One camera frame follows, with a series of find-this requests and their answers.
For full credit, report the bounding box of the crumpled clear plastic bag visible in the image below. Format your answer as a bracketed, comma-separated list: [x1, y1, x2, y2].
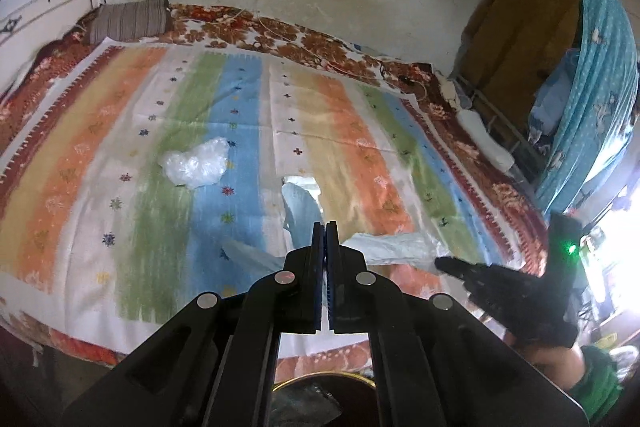
[158, 137, 232, 188]

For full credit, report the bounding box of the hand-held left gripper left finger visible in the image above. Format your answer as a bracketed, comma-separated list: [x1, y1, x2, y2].
[60, 221, 327, 427]

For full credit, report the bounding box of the white blue mask package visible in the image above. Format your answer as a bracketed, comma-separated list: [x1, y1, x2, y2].
[220, 176, 322, 276]

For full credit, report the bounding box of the floral bed sheet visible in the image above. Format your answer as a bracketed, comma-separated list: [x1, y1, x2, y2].
[0, 1, 552, 376]

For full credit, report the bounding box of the teal patterned curtain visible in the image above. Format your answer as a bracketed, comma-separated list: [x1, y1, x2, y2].
[534, 0, 640, 214]

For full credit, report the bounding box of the brown hanging cloth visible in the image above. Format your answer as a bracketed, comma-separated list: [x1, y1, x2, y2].
[459, 0, 583, 130]

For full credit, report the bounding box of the white rolled cloth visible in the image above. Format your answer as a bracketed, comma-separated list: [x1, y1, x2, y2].
[456, 108, 517, 172]

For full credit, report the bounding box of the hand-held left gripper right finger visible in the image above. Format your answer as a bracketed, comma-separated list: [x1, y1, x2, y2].
[326, 221, 589, 427]

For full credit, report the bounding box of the metal rack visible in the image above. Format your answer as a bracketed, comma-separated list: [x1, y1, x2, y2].
[469, 84, 547, 188]

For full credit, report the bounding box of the colourful striped blanket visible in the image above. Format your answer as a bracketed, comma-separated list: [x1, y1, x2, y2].
[0, 38, 507, 356]

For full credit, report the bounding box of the person's right forearm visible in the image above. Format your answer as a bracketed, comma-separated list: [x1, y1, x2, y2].
[525, 343, 628, 425]

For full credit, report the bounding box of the white wooden headboard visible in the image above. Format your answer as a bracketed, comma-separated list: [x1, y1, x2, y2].
[0, 0, 97, 40]

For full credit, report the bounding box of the blue face mask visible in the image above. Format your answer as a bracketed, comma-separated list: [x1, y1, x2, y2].
[349, 231, 452, 269]

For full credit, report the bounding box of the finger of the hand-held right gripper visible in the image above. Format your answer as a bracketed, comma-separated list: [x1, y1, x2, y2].
[434, 256, 549, 314]

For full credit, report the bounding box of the striped grey pillow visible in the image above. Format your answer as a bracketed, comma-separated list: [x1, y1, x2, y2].
[89, 0, 172, 44]

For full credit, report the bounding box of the black bin with gold rim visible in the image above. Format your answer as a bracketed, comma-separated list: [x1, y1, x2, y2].
[271, 371, 377, 427]

